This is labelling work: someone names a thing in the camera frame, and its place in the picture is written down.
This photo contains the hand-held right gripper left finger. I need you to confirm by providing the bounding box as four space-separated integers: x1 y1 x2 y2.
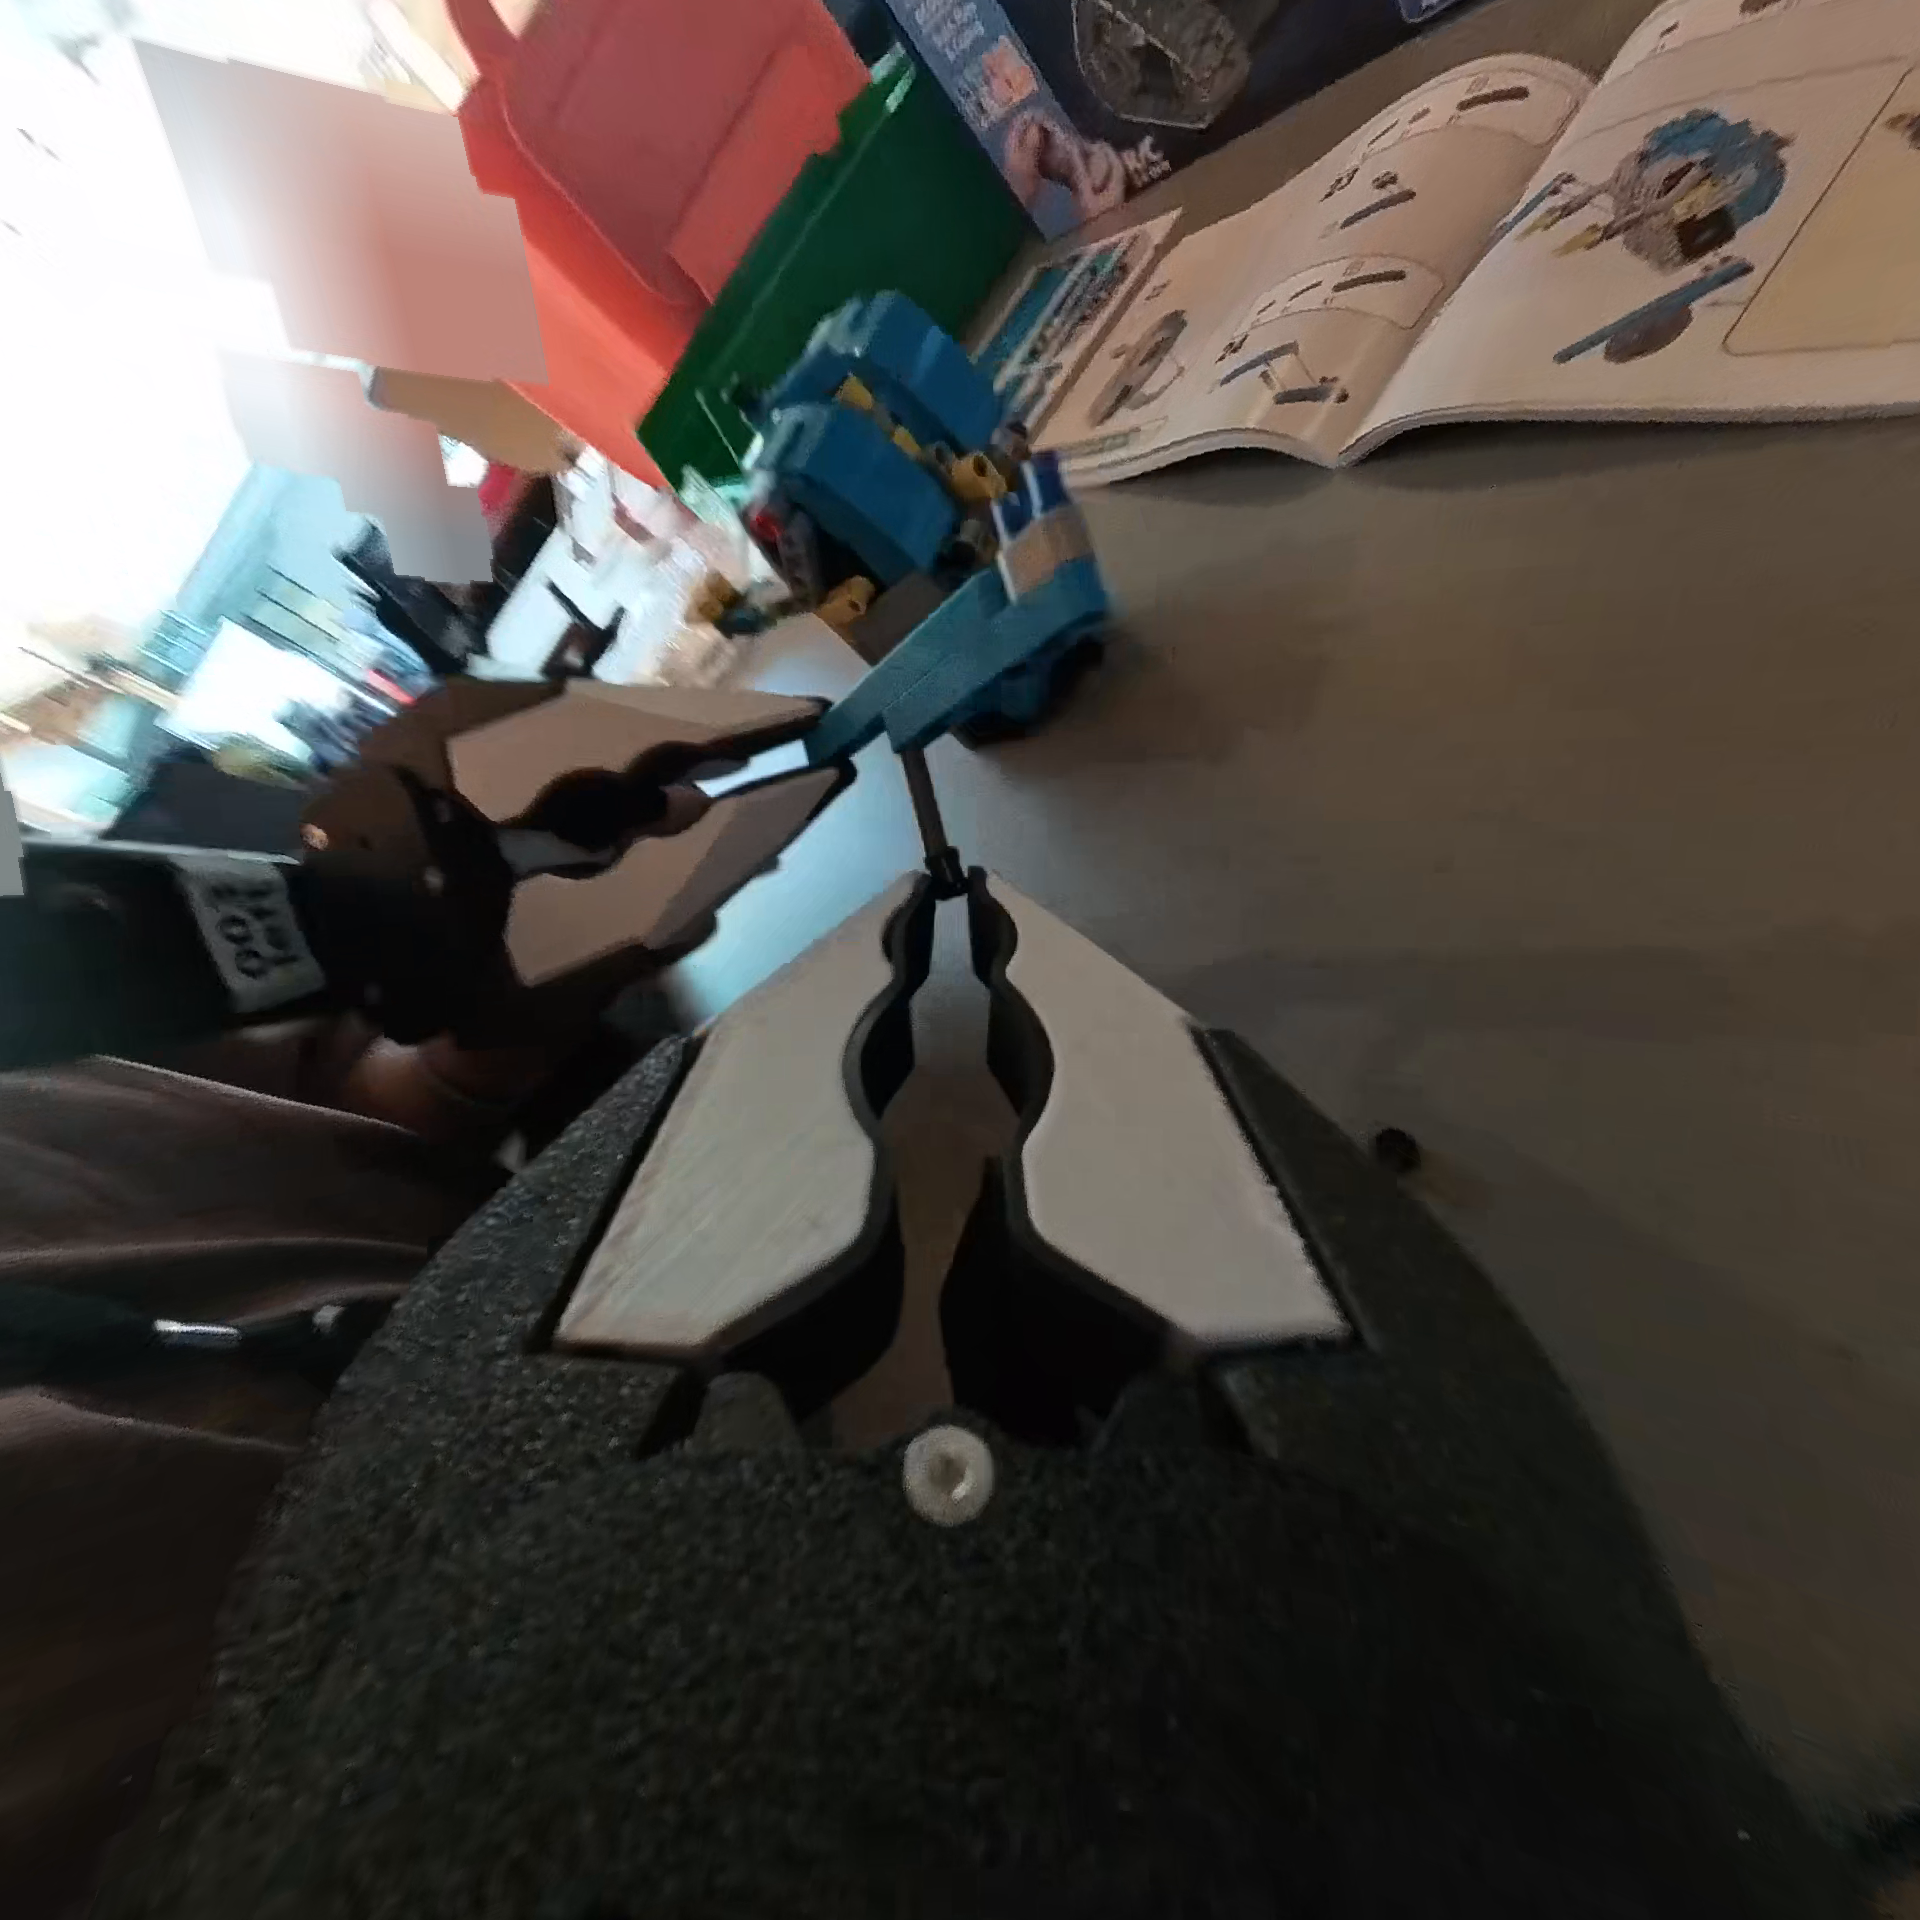
551 874 933 1368

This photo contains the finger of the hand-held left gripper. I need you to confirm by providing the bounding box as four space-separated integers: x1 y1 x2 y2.
445 683 835 835
503 761 858 990

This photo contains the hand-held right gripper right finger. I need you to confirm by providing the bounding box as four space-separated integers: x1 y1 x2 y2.
969 874 1351 1352

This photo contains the dark grey axle rod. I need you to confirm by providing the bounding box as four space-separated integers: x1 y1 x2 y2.
898 745 964 887

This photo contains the blue grey toy robot model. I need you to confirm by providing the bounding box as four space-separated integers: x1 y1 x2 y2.
703 291 1111 745

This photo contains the teal short beam with pins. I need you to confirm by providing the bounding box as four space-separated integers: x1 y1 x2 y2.
880 449 1117 755

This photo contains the person's brown clothing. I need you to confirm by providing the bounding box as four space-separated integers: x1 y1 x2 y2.
0 1050 527 1876

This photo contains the green storage bin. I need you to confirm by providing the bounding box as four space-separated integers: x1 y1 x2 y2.
637 48 1037 491

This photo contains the orange bin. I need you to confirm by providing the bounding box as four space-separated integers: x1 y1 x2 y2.
448 0 872 491

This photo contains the sticker sheet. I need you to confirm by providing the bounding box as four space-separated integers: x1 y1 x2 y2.
960 211 1185 438

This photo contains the dark blue toy kit box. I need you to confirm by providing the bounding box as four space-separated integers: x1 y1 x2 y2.
883 0 1651 242

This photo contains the folded instruction booklet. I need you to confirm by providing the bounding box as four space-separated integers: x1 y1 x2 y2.
1340 0 1920 469

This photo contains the black strap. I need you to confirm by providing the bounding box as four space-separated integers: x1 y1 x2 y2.
0 1281 392 1391

